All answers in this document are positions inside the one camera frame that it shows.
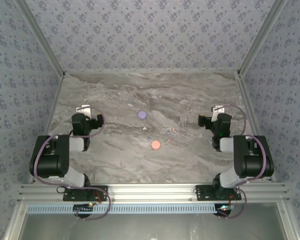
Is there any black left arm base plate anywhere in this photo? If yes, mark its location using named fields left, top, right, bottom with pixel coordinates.
left=62, top=185, right=109, bottom=202

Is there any aluminium side rail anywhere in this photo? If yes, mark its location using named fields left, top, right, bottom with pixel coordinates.
left=235, top=71, right=276, bottom=183

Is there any slotted light blue cable duct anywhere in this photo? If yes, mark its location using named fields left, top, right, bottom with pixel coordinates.
left=26, top=203, right=220, bottom=215

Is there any aluminium frame post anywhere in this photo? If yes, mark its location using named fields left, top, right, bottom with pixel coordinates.
left=13, top=0, right=66, bottom=77
left=236, top=0, right=290, bottom=77

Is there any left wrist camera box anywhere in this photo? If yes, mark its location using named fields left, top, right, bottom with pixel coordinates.
left=76, top=104, right=92, bottom=120

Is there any aluminium mounting rail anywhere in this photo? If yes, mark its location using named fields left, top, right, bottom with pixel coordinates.
left=17, top=183, right=290, bottom=203

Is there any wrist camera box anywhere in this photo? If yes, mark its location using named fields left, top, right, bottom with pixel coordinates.
left=76, top=104, right=92, bottom=120
left=211, top=105, right=222, bottom=122

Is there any aluminium frame leg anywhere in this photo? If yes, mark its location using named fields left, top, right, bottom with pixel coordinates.
left=3, top=201, right=28, bottom=240
left=276, top=201, right=300, bottom=240

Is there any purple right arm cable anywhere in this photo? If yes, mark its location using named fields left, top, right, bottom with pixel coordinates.
left=213, top=104, right=268, bottom=220

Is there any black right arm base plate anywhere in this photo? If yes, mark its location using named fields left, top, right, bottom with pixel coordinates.
left=195, top=184, right=242, bottom=202

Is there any black controller board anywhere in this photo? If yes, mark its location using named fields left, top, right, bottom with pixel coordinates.
left=216, top=203, right=235, bottom=216
left=73, top=202, right=95, bottom=214

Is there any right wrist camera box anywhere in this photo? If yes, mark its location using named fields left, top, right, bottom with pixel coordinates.
left=211, top=105, right=222, bottom=122

